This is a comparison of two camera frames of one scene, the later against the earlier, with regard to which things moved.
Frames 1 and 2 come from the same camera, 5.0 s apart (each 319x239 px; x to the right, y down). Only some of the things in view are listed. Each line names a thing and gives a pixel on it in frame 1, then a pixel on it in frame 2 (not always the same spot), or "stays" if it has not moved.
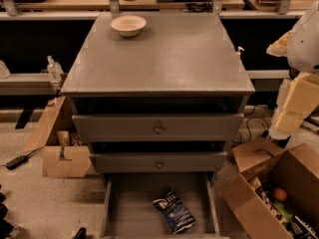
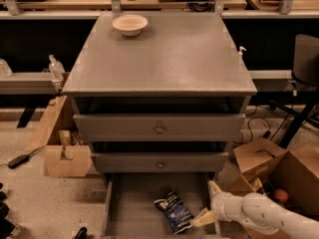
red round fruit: x=280 y=194 stays
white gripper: x=304 y=50 → x=219 y=205
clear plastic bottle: x=55 y=71 stays
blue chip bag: x=175 y=212 stays
